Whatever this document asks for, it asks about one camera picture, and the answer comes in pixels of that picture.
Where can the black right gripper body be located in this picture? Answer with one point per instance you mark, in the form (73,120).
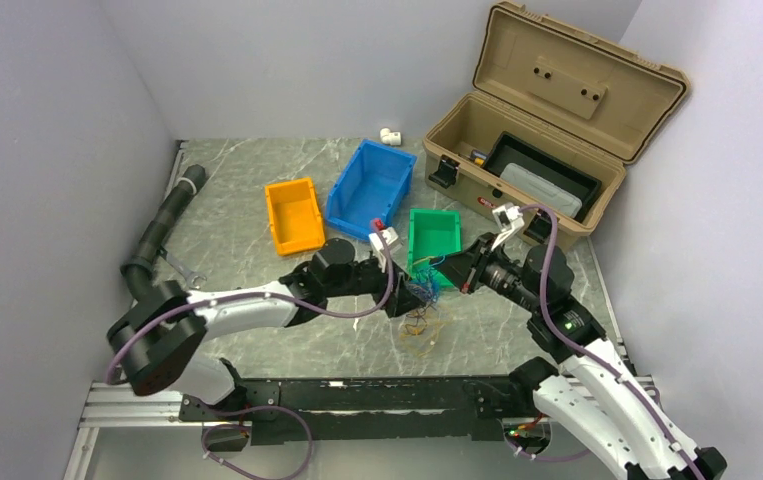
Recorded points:
(487,240)

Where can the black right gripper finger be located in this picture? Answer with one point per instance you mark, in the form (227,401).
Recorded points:
(457,279)
(448,261)

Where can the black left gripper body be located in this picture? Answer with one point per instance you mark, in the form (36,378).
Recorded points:
(392,301)

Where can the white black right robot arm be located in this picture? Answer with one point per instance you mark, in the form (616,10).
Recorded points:
(583,383)

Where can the white pipe elbow fitting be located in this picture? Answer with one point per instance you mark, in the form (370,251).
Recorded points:
(390,137)

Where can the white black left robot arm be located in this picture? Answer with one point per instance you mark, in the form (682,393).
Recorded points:
(156,343)

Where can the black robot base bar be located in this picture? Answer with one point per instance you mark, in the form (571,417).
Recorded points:
(479,408)

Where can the green plastic bin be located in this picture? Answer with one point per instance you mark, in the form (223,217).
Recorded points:
(432,233)

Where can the grey plastic case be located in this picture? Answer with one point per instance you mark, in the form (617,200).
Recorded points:
(542,190)

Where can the black tool box tray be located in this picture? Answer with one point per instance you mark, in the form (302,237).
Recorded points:
(510,149)

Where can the blue plastic bin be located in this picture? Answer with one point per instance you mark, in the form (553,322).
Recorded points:
(371,186)

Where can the orange plastic bin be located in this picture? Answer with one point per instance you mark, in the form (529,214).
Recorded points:
(294,216)

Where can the tan tool box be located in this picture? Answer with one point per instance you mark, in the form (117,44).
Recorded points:
(583,100)

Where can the silver wrench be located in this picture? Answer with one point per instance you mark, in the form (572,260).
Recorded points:
(193,279)

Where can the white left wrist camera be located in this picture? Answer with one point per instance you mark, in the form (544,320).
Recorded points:
(383,240)

